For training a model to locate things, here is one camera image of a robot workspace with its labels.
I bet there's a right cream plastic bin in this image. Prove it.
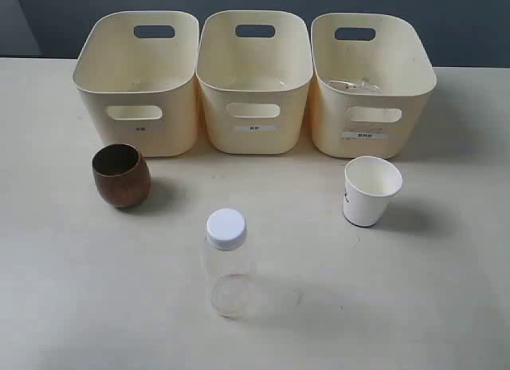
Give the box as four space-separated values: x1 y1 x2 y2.
308 13 437 159

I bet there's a clear bottle white cap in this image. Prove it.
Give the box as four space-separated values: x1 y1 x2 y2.
202 208 253 318

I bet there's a left cream plastic bin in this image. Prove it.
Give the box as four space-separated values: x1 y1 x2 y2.
73 10 200 157

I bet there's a white paper cup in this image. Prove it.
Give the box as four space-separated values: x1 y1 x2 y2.
343 155 403 227

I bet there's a middle cream plastic bin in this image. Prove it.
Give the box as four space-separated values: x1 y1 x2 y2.
195 10 314 155

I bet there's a brown wooden cup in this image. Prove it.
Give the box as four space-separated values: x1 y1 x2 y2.
92 144 151 208

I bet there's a cream plastic bin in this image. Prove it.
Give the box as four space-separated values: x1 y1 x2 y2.
73 10 200 157
308 13 437 159
195 10 314 155

